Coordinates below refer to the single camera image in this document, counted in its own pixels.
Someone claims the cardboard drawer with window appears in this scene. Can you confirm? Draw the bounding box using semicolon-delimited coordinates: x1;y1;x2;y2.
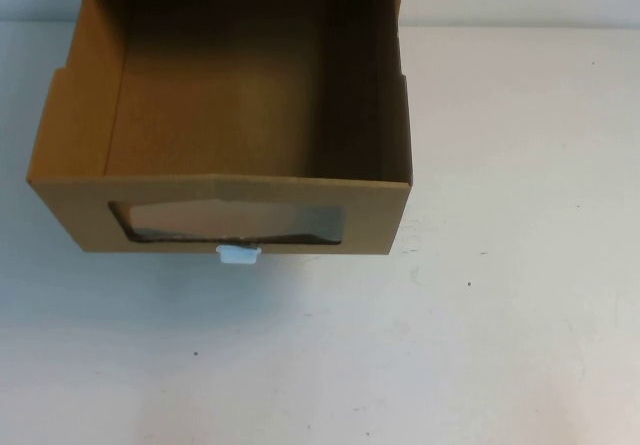
23;0;417;256

